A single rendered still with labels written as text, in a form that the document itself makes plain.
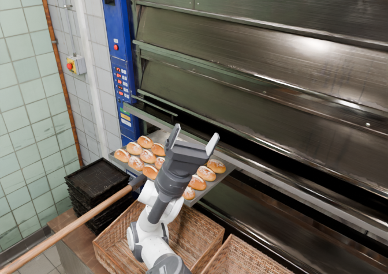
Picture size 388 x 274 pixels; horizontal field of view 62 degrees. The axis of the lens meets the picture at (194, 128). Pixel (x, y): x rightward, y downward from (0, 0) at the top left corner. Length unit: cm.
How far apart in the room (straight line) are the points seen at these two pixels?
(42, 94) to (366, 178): 206
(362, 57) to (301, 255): 89
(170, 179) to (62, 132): 191
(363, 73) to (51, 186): 239
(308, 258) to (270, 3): 105
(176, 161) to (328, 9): 65
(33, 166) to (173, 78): 148
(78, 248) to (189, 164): 141
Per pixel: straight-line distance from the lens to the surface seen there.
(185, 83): 153
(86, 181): 205
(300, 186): 117
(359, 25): 109
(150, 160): 161
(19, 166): 265
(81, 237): 219
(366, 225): 115
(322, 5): 111
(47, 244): 135
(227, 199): 167
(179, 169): 83
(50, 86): 252
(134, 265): 197
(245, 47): 126
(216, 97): 142
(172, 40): 148
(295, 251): 158
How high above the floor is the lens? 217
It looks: 31 degrees down
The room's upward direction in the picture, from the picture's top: straight up
